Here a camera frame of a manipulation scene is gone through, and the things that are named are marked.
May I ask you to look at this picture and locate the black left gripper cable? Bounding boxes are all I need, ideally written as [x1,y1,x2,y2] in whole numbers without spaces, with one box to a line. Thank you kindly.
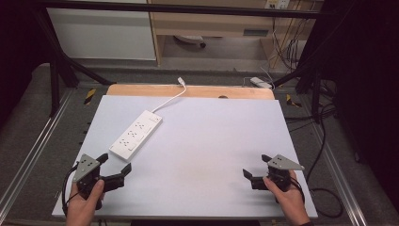
[61,162,80,218]

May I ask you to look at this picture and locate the person's left hand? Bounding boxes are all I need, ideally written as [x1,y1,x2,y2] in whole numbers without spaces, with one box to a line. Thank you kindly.
[65,179,106,226]

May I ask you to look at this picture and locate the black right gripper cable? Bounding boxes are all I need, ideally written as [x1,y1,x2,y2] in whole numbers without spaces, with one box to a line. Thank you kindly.
[290,103,344,219]

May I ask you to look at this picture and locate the white wall socket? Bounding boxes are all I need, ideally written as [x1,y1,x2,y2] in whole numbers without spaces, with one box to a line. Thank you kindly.
[263,0,292,10]

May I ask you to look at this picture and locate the white power strip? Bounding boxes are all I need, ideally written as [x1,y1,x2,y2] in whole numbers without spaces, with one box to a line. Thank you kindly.
[108,109,164,162]

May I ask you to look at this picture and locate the white power strip cable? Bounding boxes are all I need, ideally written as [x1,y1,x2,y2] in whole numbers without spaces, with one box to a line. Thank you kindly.
[152,76,188,114]

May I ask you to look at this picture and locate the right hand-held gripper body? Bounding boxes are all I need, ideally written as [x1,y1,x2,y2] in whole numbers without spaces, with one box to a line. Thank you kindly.
[250,153,306,193]

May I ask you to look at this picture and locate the office chair base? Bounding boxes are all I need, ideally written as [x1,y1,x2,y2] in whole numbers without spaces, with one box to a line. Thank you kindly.
[173,34,208,49]

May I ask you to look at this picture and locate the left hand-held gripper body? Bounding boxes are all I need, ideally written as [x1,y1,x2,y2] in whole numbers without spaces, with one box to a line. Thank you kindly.
[72,153,125,200]

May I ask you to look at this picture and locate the bundle of hanging cables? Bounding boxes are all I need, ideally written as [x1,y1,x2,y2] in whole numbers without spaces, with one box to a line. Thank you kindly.
[270,12,309,73]

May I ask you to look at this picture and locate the person's right hand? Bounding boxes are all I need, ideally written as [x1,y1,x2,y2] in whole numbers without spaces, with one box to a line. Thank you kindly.
[263,170,311,226]

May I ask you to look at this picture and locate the wooden board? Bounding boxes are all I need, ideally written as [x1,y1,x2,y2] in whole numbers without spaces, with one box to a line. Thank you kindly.
[105,83,276,101]

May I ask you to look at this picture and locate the aluminium floor rail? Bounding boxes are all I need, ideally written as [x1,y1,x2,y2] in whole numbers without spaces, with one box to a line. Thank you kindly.
[0,88,77,218]
[309,123,369,226]

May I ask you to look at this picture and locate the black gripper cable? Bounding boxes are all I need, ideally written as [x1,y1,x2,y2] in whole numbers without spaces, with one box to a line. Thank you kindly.
[290,103,344,219]
[61,162,80,218]

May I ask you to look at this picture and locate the white cabinet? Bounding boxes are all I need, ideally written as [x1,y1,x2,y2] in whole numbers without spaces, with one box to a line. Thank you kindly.
[46,0,157,61]

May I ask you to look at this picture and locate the white power adapter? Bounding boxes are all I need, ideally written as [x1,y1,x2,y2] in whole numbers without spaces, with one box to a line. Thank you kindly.
[249,76,274,90]

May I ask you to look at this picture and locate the black metal frame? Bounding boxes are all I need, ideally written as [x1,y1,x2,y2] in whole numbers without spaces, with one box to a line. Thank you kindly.
[31,0,356,123]

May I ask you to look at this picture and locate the wooden desk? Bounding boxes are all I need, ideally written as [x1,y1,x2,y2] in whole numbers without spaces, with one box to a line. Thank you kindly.
[147,0,325,68]

